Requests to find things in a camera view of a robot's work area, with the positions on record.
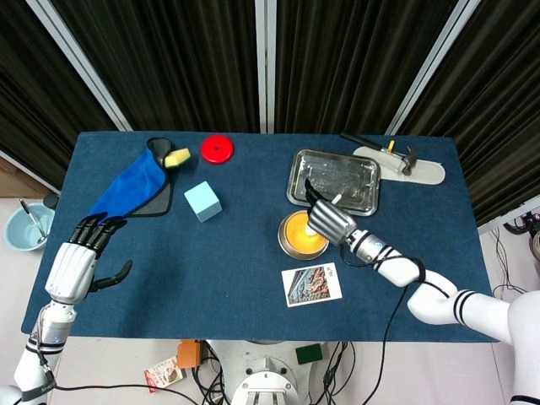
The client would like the white metal frame post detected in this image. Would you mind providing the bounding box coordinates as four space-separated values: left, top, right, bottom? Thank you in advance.
24 0 134 132
254 0 278 134
386 0 472 136

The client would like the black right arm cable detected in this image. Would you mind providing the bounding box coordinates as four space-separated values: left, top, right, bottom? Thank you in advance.
338 242 451 405

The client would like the metal ladle with black handle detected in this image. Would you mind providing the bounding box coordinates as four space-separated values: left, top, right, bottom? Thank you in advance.
19 197 47 245

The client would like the white oval pad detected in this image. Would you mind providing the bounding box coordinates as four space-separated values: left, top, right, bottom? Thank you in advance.
352 145 446 186

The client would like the black pleated curtain panel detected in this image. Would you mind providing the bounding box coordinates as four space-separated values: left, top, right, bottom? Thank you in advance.
396 0 540 229
0 0 127 193
50 0 261 134
274 0 459 136

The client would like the yellow green sponge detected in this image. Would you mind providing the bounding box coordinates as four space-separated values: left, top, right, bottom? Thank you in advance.
163 148 192 170

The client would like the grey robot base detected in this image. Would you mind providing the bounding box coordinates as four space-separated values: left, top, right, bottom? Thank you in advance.
206 339 338 405

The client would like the dark green box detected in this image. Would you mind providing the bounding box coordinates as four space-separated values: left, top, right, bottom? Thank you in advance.
294 343 325 366

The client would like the blue microfibre cloth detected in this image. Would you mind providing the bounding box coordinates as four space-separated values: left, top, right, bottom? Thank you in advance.
87 148 169 223

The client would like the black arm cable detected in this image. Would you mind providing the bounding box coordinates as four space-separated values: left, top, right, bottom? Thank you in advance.
24 328 199 405
338 242 451 405

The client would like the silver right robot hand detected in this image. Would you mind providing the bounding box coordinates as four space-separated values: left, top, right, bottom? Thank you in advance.
302 177 359 246

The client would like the light blue foam cube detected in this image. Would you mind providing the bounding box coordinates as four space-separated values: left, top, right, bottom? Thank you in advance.
183 181 223 224

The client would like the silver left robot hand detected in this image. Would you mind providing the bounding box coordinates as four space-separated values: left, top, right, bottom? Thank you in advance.
44 213 134 305

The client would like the stainless steel tray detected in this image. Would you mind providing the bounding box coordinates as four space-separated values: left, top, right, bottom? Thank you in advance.
286 148 383 217

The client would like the black handled claw hammer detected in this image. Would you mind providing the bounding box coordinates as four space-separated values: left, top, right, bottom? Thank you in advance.
339 132 419 177

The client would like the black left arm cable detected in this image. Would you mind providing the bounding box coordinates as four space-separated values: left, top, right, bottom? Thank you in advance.
24 328 199 405

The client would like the beige round bowl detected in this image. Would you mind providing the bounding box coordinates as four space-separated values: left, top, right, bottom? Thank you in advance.
281 210 330 256

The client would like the grey black-edged cloth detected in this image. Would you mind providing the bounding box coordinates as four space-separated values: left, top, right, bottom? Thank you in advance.
128 137 174 219

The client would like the round steel saucer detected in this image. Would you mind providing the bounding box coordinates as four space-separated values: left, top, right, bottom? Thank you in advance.
277 209 331 260

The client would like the dragon picture postcard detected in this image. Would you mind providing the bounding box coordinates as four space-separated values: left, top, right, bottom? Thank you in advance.
281 262 343 309

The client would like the table with blue fabric cover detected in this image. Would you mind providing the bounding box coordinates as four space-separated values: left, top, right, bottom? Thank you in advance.
20 130 499 343

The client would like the orange box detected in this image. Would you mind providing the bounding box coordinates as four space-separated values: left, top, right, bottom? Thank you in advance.
175 339 203 370

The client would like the red white printed packet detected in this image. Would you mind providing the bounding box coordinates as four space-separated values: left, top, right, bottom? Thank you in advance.
143 356 187 394

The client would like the light blue plastic basin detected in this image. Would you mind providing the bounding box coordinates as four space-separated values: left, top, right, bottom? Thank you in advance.
3 202 56 253

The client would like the red round disc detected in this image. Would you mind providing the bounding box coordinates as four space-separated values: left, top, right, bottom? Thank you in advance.
200 134 235 165

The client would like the black cable bundle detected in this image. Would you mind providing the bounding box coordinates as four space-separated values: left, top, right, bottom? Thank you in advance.
491 210 540 296
192 341 232 405

